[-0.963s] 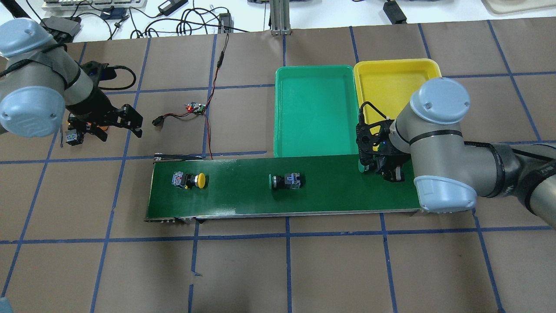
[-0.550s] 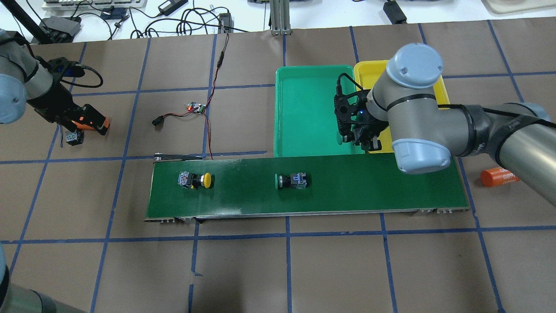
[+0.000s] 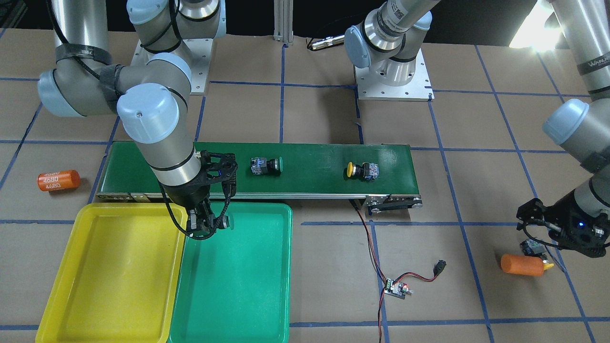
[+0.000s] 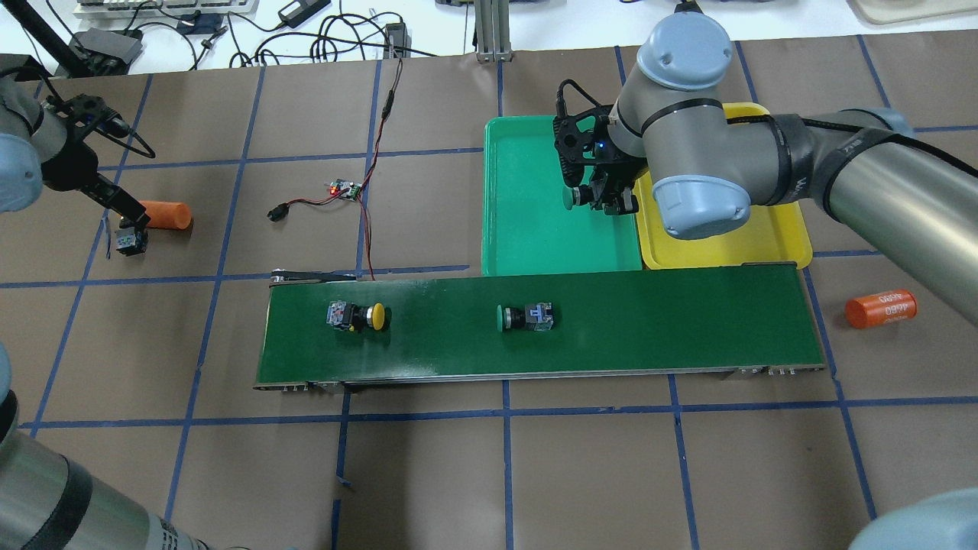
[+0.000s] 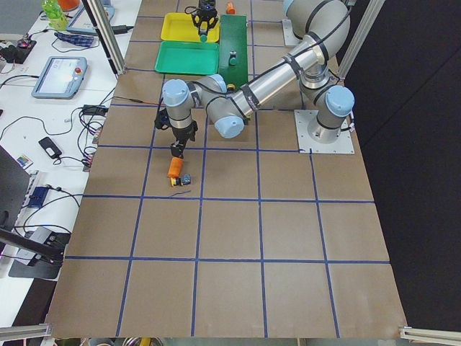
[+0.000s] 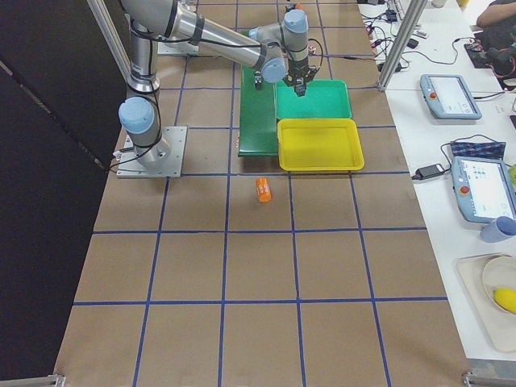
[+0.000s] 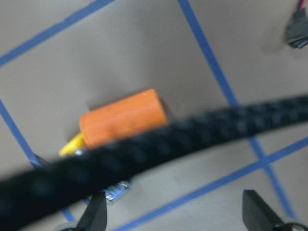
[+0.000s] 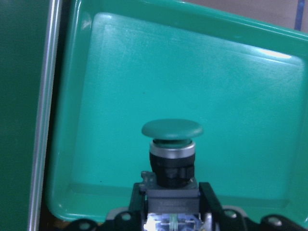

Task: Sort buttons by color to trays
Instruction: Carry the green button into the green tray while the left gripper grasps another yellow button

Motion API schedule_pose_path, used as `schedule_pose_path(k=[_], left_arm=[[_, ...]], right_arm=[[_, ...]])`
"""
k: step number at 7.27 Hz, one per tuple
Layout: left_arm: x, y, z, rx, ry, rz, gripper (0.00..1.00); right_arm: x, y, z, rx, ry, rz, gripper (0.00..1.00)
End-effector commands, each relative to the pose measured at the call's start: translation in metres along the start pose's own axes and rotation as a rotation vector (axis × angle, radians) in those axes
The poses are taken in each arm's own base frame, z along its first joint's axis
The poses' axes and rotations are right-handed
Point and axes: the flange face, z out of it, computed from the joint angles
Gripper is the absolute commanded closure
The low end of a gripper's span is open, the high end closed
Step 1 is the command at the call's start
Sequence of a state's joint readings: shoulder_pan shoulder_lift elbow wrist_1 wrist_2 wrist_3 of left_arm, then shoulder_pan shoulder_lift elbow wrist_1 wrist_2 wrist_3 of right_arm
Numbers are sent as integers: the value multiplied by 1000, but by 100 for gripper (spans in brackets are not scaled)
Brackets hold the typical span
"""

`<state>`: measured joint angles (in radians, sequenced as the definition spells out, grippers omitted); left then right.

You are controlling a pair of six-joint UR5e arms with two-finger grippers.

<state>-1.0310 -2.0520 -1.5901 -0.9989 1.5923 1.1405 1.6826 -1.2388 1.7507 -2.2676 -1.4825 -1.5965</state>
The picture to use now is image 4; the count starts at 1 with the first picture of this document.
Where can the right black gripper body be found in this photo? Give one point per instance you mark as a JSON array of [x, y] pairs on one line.
[[609, 186]]

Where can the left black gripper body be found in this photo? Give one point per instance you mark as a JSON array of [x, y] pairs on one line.
[[67, 166]]

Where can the green push button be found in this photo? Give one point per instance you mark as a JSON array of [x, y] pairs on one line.
[[583, 195], [534, 317]]

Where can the yellow push button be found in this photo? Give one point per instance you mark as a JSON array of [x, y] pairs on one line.
[[355, 318], [131, 238]]

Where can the orange cylinder marked 4680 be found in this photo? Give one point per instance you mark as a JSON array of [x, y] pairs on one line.
[[880, 309]]

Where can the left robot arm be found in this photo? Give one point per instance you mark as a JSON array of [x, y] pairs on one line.
[[48, 500]]

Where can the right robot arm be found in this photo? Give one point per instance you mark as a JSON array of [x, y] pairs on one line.
[[863, 167]]

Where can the green plastic tray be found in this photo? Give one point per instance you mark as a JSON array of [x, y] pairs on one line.
[[526, 228]]

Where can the plain orange cylinder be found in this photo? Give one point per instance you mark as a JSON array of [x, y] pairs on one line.
[[168, 215]]

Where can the black box device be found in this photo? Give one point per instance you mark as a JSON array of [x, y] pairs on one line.
[[106, 52]]

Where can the white keyboard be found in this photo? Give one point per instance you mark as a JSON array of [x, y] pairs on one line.
[[123, 10]]

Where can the yellow plastic tray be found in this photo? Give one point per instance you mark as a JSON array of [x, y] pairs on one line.
[[772, 235]]

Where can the black barrel connector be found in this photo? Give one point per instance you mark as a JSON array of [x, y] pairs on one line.
[[279, 213]]

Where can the small green circuit board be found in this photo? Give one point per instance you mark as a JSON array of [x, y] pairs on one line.
[[345, 190]]

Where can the black power adapter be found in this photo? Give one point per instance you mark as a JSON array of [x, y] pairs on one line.
[[297, 12]]

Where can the green conveyor belt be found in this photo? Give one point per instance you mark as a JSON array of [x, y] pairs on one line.
[[699, 320]]

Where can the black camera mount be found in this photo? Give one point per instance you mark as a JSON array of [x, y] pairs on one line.
[[582, 140]]

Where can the aluminium profile post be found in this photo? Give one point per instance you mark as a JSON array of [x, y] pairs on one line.
[[492, 31]]

